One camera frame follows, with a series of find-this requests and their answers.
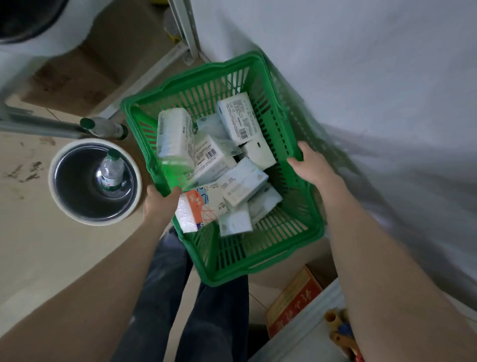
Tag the black round tub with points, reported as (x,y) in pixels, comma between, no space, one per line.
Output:
(26,18)

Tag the white metal side rack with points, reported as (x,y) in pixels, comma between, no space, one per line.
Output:
(298,335)

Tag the green plastic basket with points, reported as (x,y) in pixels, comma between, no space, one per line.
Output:
(223,261)

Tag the clear bottle dark green cap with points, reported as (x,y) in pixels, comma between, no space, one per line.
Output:
(104,127)

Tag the white bucket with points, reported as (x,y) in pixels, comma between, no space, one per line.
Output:
(74,186)

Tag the clear water bottle green cap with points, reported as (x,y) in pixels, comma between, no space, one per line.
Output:
(111,173)

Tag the person's left hand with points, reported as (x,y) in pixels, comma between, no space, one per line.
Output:
(160,209)

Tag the person's left forearm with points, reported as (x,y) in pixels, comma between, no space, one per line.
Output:
(93,298)

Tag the orange patterned tissue pack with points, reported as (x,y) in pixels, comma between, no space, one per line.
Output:
(192,212)

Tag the white metal rack frame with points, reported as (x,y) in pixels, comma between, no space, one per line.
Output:
(37,125)

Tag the person's right hand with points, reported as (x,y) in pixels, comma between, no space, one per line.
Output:
(316,169)

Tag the person's right forearm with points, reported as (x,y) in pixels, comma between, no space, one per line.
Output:
(380,279)

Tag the person's blue jeans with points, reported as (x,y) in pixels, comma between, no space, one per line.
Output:
(175,298)

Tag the pile of white tissue packs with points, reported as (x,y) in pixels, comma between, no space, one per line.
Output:
(238,119)

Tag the red brown cardboard box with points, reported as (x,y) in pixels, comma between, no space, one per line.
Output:
(290,302)

